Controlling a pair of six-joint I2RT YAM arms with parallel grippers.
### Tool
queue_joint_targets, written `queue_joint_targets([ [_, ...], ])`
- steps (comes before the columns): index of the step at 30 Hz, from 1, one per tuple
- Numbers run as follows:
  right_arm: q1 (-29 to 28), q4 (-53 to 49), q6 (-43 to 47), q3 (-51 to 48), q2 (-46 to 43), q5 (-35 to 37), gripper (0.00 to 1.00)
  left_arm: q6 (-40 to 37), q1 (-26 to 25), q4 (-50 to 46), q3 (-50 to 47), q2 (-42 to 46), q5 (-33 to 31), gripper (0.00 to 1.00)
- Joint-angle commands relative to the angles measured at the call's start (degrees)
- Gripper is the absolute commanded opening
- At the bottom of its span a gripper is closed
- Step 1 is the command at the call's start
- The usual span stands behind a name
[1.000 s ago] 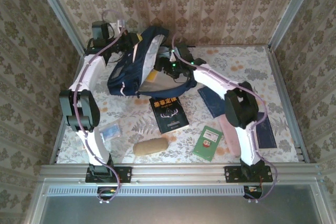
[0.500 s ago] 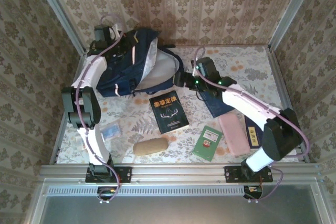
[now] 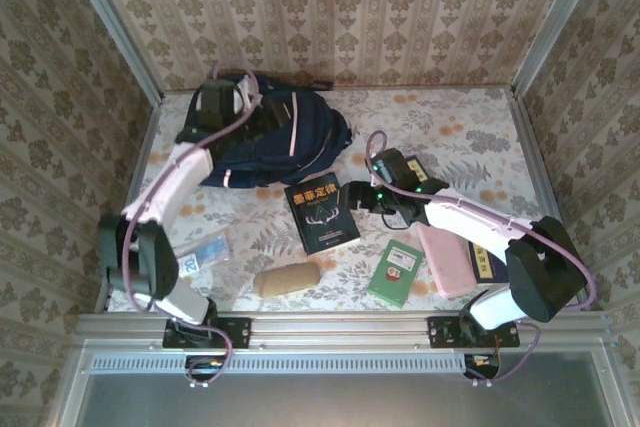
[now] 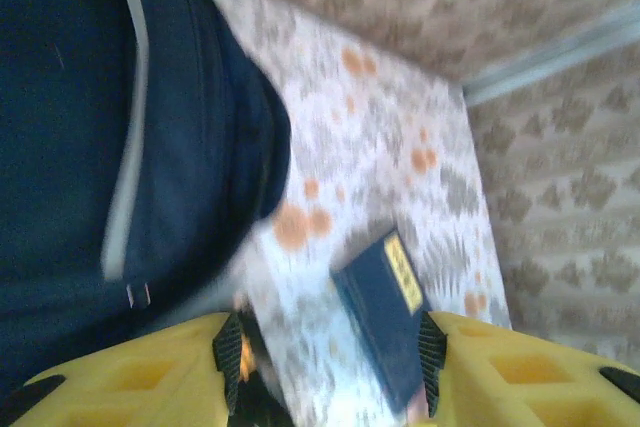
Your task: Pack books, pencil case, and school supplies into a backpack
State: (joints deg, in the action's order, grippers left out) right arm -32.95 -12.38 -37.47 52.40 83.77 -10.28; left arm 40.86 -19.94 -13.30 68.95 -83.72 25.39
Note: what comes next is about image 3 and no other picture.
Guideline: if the floral table cover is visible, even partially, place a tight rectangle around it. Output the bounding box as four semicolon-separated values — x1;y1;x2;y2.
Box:
119;86;574;313

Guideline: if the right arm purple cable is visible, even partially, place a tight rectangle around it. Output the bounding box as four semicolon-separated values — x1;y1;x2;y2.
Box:
366;130;599;383

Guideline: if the aluminium mounting rail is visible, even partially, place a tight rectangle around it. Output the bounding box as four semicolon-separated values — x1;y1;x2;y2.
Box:
74;311;609;348

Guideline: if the green notebook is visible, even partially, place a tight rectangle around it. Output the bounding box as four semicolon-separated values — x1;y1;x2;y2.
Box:
367;239;425;309

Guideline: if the black book with yellow title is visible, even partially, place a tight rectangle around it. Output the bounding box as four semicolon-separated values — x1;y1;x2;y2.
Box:
283;171;362;257

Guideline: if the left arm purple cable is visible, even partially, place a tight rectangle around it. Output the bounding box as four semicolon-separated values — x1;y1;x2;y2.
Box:
121;64;265;383

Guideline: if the pink pencil case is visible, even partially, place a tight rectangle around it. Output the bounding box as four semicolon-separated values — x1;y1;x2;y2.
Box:
415;222;479;298

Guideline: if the grey slotted cable duct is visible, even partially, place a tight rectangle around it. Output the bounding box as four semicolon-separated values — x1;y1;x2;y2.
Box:
82;352;606;374

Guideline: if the aluminium side rail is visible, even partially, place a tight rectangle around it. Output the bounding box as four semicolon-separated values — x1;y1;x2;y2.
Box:
508;89;594;311
97;94;166;313

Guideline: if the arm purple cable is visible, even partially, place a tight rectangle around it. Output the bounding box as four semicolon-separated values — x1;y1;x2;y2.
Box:
121;64;265;383
366;130;599;383

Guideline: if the grey metal panel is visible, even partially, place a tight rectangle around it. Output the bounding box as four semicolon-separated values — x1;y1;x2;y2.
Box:
74;371;619;427

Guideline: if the navy blue backpack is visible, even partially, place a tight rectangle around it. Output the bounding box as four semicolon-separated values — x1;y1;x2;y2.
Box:
174;71;354;188

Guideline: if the black cable bracket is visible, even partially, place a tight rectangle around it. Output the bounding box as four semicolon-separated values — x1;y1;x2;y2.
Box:
184;354;227;383
462;352;503;381

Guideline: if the aluminium frame post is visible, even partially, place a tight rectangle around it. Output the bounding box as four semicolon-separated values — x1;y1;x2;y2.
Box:
57;0;166;104
509;0;614;98

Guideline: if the tan fabric pencil pouch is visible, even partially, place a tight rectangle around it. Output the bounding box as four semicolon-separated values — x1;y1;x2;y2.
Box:
252;260;321;297

